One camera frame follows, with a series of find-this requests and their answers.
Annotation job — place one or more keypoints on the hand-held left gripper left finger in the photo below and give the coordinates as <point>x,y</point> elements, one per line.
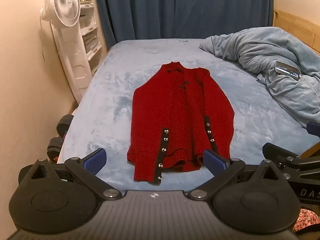
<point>96,161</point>

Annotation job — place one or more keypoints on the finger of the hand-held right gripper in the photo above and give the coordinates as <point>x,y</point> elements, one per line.
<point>277,153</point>
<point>313,129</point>

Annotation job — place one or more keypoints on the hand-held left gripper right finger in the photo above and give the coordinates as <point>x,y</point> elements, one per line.
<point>215,160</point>

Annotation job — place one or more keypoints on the red knit sweater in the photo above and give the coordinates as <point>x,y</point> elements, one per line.
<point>180,110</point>

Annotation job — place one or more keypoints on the floral patterned clothing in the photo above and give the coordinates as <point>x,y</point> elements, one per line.
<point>306,221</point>

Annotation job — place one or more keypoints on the black dumbbell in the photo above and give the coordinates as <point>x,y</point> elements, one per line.
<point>64,126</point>
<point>55,150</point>

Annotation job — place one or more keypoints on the bed with blue sheet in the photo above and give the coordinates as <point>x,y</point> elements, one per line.
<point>107,100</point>

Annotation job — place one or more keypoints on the smartphone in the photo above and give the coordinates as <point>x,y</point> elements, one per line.
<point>287,70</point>

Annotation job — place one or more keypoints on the grey-blue fleece blanket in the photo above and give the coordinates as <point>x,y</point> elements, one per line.
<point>262,47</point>

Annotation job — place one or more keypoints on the white drawer shelf unit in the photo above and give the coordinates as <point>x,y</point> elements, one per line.
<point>92,42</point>

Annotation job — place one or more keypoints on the dark blue curtain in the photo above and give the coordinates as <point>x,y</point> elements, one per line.
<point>187,10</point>

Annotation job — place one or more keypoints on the white standing fan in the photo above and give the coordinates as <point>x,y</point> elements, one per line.
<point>66,2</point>

